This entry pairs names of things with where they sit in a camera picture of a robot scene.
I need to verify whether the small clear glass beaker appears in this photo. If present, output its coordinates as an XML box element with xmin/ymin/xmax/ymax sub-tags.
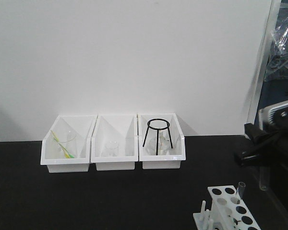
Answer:
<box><xmin>104</xmin><ymin>141</ymin><xmax>119</xmax><ymax>157</ymax></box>

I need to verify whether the clear glass flask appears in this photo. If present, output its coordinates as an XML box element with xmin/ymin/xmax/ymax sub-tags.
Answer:
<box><xmin>145</xmin><ymin>131</ymin><xmax>171</xmax><ymax>156</ymax></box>

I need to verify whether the middle white storage bin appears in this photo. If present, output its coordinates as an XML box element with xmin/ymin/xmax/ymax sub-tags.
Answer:
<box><xmin>90</xmin><ymin>115</ymin><xmax>139</xmax><ymax>171</ymax></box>

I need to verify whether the white test tube rack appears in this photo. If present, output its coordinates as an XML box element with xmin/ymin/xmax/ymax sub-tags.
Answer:
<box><xmin>193</xmin><ymin>185</ymin><xmax>260</xmax><ymax>230</ymax></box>

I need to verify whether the clear plastic bag of pegs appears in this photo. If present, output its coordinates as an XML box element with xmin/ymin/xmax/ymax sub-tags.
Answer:
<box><xmin>264</xmin><ymin>15</ymin><xmax>288</xmax><ymax>81</ymax></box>

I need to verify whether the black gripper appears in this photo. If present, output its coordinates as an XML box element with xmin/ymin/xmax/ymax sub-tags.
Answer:
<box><xmin>233</xmin><ymin>100</ymin><xmax>288</xmax><ymax>167</ymax></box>

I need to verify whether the white storage bin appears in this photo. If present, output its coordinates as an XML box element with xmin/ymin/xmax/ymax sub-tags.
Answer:
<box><xmin>90</xmin><ymin>115</ymin><xmax>139</xmax><ymax>171</ymax></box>
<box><xmin>40</xmin><ymin>115</ymin><xmax>98</xmax><ymax>173</ymax></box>
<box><xmin>138</xmin><ymin>113</ymin><xmax>186</xmax><ymax>169</ymax></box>

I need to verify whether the right white storage bin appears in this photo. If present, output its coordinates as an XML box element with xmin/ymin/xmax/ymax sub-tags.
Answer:
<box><xmin>138</xmin><ymin>113</ymin><xmax>186</xmax><ymax>169</ymax></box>

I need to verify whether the grey-blue pegboard drying rack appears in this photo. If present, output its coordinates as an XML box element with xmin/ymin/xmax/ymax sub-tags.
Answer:
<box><xmin>257</xmin><ymin>0</ymin><xmax>288</xmax><ymax>110</ymax></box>

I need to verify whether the left white storage bin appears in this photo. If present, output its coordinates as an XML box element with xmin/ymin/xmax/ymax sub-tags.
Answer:
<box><xmin>40</xmin><ymin>115</ymin><xmax>98</xmax><ymax>173</ymax></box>

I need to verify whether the clear glass test tube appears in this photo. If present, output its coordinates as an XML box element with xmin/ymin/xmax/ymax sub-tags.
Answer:
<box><xmin>259</xmin><ymin>166</ymin><xmax>270</xmax><ymax>191</ymax></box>
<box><xmin>236</xmin><ymin>182</ymin><xmax>246</xmax><ymax>199</ymax></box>

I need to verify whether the clear glass beaker left bin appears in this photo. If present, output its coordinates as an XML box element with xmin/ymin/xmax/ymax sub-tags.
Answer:
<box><xmin>58</xmin><ymin>131</ymin><xmax>78</xmax><ymax>158</ymax></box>

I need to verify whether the black wire tripod stand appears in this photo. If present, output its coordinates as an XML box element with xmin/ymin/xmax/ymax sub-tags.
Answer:
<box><xmin>142</xmin><ymin>118</ymin><xmax>173</xmax><ymax>149</ymax></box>

